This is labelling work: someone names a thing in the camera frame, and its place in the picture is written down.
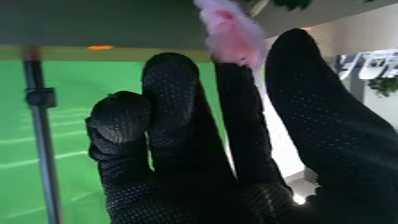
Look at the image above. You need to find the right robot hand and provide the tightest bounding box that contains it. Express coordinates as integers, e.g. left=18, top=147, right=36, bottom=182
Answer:
left=84, top=28, right=398, bottom=224

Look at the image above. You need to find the pink flower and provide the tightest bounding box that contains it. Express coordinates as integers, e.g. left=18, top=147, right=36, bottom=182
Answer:
left=192, top=0, right=270, bottom=69

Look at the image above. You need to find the black stand pole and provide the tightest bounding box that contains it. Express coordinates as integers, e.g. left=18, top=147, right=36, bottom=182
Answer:
left=20, top=44, right=66, bottom=224

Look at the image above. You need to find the green sprig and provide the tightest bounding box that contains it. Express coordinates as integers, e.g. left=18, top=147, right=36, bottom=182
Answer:
left=270, top=0, right=325, bottom=12

